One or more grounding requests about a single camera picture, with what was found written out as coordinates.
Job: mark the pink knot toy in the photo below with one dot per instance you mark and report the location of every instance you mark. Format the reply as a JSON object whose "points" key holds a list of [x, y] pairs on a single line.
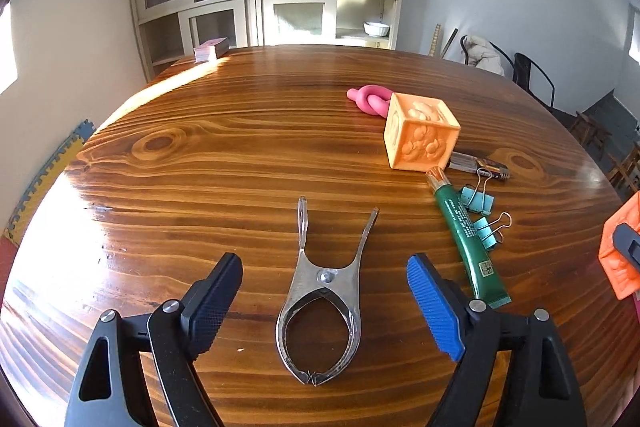
{"points": [[372, 99]]}

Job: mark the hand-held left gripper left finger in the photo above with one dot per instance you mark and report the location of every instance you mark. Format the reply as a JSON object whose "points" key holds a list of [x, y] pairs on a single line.
{"points": [[215, 307]]}

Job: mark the orange mould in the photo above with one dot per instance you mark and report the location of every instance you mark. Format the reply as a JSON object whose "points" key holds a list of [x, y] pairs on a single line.
{"points": [[620, 282]]}

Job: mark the green tube gold cap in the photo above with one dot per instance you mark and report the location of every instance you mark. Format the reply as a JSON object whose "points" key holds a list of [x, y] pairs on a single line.
{"points": [[470, 242]]}

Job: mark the white bowl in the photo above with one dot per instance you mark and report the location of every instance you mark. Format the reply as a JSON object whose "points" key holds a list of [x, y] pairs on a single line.
{"points": [[376, 29]]}

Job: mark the wall window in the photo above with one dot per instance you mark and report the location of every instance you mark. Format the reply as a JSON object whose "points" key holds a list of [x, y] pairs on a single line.
{"points": [[635, 34]]}

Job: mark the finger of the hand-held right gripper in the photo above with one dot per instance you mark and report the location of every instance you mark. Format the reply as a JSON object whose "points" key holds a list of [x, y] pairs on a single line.
{"points": [[629, 246]]}

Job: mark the foam puzzle mat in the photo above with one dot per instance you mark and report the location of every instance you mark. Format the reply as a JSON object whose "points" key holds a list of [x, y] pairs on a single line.
{"points": [[50, 177]]}

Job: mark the wooden chair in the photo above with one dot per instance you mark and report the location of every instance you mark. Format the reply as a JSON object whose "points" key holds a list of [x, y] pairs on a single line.
{"points": [[627, 167]]}

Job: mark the metal nutcracker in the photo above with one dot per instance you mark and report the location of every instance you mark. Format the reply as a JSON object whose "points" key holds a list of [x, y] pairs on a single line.
{"points": [[327, 277]]}

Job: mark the small metallic stick object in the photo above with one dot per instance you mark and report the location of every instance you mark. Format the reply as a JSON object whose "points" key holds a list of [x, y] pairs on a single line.
{"points": [[487, 167]]}

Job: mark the wooden stool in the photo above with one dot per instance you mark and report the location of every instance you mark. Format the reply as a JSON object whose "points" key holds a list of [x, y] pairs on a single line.
{"points": [[587, 124]]}

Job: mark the blue binder clip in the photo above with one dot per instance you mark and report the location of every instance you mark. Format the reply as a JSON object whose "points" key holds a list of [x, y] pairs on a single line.
{"points": [[487, 229], [477, 201]]}

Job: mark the orange embossed cube block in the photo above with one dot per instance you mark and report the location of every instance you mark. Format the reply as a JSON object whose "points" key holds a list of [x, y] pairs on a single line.
{"points": [[422, 132]]}

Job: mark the wooden stick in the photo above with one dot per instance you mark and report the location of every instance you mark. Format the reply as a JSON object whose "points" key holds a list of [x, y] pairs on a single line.
{"points": [[448, 43]]}

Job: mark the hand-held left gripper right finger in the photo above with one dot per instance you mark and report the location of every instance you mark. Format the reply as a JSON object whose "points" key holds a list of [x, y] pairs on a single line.
{"points": [[435, 302]]}

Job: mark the white jacket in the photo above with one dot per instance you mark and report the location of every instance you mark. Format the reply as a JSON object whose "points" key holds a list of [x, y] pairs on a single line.
{"points": [[482, 52]]}

